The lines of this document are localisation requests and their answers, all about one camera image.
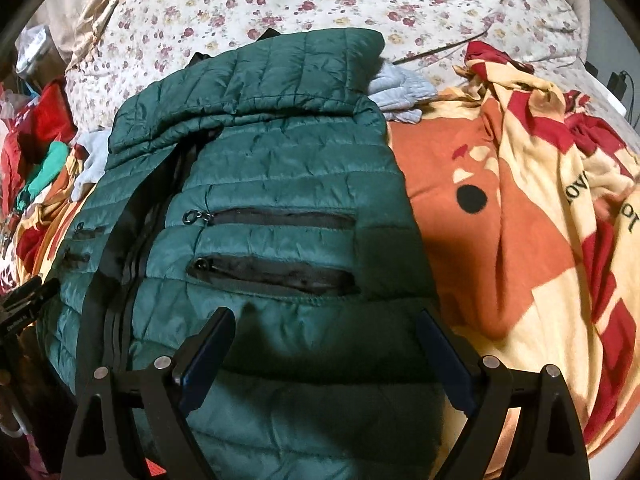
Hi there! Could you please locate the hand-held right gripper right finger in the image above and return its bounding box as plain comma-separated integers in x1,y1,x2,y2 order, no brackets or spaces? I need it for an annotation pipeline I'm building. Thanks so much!
417,308,591,480

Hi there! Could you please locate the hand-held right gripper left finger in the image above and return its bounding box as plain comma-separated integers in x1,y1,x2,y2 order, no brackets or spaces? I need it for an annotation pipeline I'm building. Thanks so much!
60,307,237,480

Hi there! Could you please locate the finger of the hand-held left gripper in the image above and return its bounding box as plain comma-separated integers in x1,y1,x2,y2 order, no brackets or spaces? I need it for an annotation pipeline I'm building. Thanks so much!
4,277,61,317

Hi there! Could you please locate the green puffer jacket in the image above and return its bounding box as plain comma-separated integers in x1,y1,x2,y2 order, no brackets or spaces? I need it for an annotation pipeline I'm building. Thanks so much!
37,27,451,480

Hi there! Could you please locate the teal cloth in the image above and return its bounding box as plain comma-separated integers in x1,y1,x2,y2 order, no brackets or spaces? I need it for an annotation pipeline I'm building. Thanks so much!
15,141,68,213

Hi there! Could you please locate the orange cartoon printed blanket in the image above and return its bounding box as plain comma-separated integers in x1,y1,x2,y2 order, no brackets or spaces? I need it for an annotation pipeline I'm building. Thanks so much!
10,40,640,461

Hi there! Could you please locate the pale grey cloth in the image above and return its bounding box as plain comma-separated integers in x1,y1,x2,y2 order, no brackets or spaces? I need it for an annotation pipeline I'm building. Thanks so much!
72,130,117,201

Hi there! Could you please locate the red cloth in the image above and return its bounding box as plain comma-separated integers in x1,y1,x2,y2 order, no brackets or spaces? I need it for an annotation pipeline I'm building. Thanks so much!
0,80,76,171

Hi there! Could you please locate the clear plastic bag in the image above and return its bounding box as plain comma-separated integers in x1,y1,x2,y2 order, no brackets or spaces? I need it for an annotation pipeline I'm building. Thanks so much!
15,25,56,76

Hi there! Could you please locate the grey knitted cloth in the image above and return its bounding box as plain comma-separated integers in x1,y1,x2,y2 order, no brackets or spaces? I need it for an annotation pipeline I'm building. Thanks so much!
367,62,438,126

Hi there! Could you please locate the beige satin ruffled cloth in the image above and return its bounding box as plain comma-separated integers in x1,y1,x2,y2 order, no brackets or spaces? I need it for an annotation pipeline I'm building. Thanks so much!
65,0,151,68

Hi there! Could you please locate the black power adapter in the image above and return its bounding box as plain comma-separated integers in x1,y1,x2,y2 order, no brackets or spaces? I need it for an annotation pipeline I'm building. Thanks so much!
607,71,633,101

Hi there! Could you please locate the floral quilt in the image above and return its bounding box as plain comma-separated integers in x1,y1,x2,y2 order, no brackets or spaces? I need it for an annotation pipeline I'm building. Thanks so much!
65,0,586,131

